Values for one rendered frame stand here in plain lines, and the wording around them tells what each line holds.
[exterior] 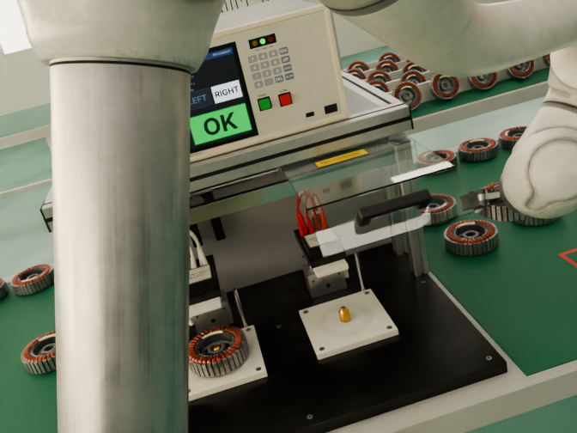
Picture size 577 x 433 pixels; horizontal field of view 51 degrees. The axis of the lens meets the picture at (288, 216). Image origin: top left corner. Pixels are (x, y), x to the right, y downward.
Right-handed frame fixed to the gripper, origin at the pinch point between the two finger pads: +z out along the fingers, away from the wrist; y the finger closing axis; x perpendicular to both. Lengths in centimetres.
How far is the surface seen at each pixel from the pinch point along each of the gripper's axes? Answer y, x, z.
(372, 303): -27.3, -15.8, 2.5
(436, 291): -15.0, -15.2, 6.0
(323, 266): -34.8, -7.6, -3.1
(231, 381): -52, -25, -13
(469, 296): -9.1, -16.9, 6.9
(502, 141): 11, 22, 69
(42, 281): -115, -2, 28
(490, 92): 18, 49, 122
